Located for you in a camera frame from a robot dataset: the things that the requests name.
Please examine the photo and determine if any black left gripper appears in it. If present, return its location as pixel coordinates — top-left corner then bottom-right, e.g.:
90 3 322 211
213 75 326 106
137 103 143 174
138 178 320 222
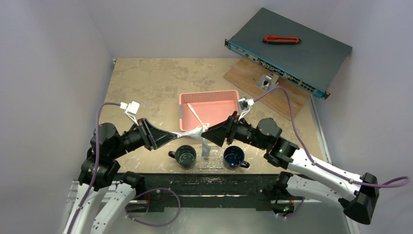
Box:
111 117 176 158

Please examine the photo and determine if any pink perforated plastic basket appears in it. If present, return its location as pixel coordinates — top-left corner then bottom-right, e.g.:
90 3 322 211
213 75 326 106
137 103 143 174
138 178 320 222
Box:
179 90 239 131

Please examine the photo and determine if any dark blue mug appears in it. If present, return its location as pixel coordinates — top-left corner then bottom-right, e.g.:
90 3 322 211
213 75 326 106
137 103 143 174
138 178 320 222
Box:
223 146 250 170

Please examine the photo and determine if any dark green mug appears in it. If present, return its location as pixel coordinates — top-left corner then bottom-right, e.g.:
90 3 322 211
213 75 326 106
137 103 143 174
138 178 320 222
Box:
168 145 197 169

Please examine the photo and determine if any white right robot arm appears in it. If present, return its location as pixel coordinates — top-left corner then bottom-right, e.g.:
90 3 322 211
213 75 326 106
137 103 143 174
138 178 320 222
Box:
225 112 379 225

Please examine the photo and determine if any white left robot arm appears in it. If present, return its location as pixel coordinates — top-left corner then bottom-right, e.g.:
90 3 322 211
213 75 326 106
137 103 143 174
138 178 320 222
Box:
63 118 210 234

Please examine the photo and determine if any wooden board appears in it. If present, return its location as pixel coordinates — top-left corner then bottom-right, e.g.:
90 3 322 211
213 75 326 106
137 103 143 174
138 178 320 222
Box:
224 58 311 120

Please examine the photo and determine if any red black utility knife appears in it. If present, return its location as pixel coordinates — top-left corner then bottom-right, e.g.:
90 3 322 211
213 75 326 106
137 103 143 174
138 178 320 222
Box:
262 35 302 45

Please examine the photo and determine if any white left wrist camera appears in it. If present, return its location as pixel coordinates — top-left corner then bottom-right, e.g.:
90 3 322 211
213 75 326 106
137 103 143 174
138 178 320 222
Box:
120 101 140 125

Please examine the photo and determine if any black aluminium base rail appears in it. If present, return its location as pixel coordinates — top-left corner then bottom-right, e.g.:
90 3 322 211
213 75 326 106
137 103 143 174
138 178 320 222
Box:
66 173 352 214

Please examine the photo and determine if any grey metal bracket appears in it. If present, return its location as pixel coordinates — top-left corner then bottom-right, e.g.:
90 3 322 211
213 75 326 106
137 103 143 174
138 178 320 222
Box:
256 74 279 91

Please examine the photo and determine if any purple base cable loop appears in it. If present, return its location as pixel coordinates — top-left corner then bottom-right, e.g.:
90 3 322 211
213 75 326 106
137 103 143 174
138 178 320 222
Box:
125 187 181 227

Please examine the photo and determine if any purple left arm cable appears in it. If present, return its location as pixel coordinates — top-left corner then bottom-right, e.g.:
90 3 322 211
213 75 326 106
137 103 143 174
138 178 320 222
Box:
66 102 125 234

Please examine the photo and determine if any teal network switch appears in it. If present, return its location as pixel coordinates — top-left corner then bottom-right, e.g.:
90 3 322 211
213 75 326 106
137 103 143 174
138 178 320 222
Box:
225 8 352 99

